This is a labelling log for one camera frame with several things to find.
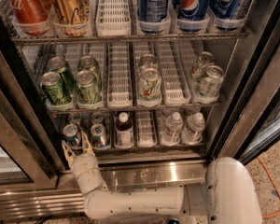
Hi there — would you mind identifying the white can front middle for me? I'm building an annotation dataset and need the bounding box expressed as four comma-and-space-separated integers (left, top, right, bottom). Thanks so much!
139, 68, 161, 102

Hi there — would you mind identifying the dark drink bottle white cap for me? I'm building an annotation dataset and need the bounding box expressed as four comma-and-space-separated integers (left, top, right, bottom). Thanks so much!
116, 112, 134, 148

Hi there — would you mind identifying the white can back middle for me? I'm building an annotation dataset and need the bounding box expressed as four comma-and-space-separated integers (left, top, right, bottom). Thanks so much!
138, 53, 158, 73

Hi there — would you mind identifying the empty white tray middle shelf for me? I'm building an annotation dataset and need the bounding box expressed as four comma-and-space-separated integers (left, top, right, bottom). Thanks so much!
107, 43, 133, 107

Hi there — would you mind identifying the fridge door right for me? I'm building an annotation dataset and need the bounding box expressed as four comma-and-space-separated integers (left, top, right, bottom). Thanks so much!
209, 3, 280, 164

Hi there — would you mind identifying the red coca-cola can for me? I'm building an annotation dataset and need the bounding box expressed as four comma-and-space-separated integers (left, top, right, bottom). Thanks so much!
8, 0, 48, 35

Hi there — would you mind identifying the blue pepsi can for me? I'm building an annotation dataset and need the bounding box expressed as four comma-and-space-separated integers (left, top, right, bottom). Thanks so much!
177, 0, 210, 32
137, 0, 168, 34
209, 0, 252, 31

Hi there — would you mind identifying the blue pepsi can left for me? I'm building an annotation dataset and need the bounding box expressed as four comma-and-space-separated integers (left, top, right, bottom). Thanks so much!
137, 0, 168, 34

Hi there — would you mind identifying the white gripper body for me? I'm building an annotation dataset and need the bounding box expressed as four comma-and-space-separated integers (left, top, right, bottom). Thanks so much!
71, 153, 105, 194

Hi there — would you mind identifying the white green can back right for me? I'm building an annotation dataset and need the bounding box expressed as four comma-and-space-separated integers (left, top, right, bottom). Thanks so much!
190, 51, 214, 81

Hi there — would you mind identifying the empty white tray shelf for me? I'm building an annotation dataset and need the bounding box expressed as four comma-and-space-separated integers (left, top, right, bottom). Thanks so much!
107, 43, 133, 107
136, 111, 157, 147

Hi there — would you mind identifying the green can front left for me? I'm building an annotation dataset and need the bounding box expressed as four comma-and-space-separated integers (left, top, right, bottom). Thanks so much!
40, 72, 71, 105

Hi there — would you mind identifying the clear water bottle left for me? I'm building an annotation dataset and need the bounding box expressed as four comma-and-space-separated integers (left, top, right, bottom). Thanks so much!
161, 112, 183, 147

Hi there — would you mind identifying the stainless steel fridge cabinet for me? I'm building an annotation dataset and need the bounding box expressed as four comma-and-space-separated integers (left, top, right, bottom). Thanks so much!
0, 0, 280, 221

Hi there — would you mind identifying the blue pepsi can middle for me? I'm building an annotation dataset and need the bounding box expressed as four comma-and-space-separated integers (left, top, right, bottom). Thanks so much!
177, 0, 210, 32

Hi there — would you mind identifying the clear water bottle right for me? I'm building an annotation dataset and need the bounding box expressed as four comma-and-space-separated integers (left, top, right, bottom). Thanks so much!
181, 112, 205, 145

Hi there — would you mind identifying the green can back left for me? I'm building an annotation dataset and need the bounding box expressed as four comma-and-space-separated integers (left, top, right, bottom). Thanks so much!
48, 57, 74, 93

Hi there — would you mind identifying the empty white tray middle right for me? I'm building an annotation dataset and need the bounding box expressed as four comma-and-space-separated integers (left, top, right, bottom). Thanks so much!
154, 41, 191, 105

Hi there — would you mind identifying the gold soda can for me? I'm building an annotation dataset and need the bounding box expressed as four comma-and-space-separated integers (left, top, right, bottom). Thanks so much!
52, 0, 90, 36

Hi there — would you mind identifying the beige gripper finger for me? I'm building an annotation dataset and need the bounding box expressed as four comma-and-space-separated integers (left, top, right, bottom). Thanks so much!
81, 132, 94, 155
62, 140, 76, 166

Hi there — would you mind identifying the clear water bottle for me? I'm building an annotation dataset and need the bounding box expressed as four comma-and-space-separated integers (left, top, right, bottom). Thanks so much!
181, 112, 205, 145
161, 112, 183, 147

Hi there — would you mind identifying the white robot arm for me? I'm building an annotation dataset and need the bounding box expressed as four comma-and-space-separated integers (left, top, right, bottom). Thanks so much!
62, 135, 263, 224

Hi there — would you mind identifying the blue pepsi can right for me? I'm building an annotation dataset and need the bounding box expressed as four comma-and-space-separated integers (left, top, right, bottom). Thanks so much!
209, 0, 252, 31

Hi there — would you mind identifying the empty white tray bottom shelf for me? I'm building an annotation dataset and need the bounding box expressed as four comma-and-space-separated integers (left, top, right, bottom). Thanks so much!
136, 111, 157, 147

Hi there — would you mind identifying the white green can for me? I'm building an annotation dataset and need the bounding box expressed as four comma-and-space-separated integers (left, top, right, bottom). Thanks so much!
190, 51, 214, 81
197, 65, 224, 98

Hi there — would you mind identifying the orange cable on floor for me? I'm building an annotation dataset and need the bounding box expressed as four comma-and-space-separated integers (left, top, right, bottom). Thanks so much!
257, 156, 280, 220

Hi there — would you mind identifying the white green can front right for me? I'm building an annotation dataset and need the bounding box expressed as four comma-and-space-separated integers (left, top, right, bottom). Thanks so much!
197, 65, 224, 98

